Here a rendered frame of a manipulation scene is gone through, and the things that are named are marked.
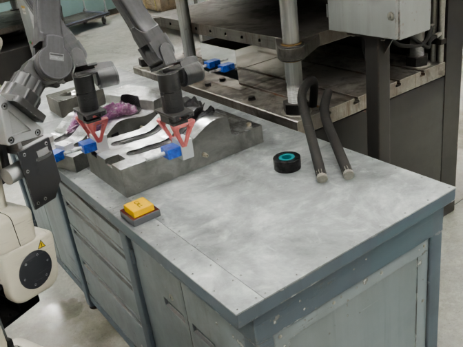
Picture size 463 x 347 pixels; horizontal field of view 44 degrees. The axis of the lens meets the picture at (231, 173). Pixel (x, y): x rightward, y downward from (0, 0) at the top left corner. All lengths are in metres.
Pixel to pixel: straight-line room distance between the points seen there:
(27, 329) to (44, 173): 1.24
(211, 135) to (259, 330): 0.71
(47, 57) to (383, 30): 1.04
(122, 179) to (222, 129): 0.35
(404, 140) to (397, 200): 1.07
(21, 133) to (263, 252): 0.60
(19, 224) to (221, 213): 0.51
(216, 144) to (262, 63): 0.82
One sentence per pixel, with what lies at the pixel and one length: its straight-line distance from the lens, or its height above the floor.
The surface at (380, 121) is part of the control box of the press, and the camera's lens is 2.09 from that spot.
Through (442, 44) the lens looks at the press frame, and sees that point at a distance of 2.61.
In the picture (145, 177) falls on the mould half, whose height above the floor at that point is 0.84.
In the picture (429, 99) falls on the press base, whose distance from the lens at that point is 2.62.
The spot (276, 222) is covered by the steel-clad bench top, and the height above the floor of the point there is 0.80.
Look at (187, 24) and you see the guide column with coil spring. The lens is 2.66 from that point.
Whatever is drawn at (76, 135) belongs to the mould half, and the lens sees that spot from 2.05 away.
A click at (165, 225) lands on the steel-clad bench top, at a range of 1.49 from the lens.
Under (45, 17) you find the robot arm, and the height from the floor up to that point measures 1.34.
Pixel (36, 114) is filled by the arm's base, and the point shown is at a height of 1.17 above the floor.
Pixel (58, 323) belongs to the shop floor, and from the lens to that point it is 2.62.
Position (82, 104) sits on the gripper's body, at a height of 1.05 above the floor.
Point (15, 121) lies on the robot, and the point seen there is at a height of 1.16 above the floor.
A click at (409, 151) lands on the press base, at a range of 2.60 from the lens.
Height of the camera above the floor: 1.54
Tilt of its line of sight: 26 degrees down
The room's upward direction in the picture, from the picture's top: 8 degrees counter-clockwise
